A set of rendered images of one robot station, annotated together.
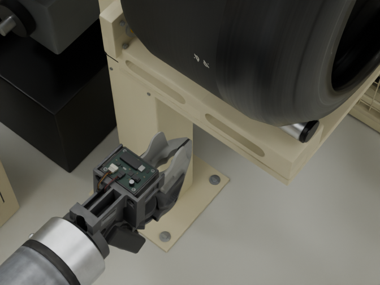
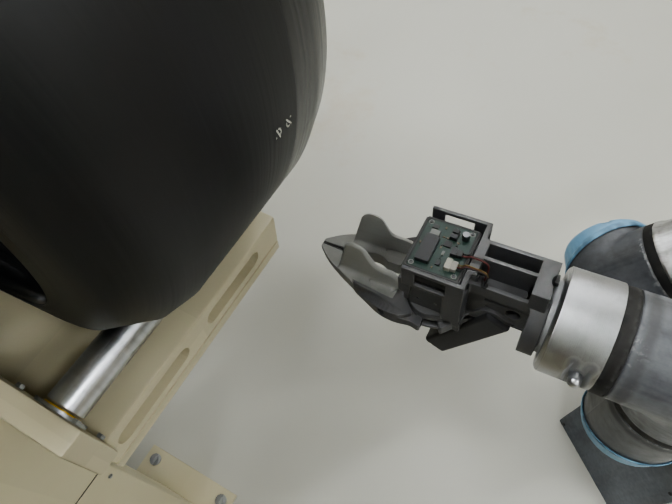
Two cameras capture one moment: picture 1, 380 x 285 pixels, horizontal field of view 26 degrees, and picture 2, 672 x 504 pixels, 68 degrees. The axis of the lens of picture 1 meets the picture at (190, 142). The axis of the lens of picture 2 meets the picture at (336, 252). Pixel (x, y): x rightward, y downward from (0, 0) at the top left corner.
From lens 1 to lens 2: 0.85 m
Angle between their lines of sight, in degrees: 47
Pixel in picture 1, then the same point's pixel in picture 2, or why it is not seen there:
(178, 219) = (200, 489)
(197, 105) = (198, 327)
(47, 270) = (657, 305)
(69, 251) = (610, 287)
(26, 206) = not seen: outside the picture
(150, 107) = (121, 479)
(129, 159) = (428, 248)
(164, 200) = not seen: hidden behind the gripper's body
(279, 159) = (266, 234)
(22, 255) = (655, 350)
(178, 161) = (377, 228)
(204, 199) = (178, 465)
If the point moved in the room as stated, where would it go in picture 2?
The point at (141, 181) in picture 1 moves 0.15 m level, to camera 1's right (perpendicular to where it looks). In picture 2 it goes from (455, 229) to (408, 108)
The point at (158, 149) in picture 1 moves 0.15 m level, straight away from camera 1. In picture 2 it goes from (359, 261) to (195, 299)
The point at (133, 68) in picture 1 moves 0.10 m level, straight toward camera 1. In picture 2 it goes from (127, 434) to (212, 409)
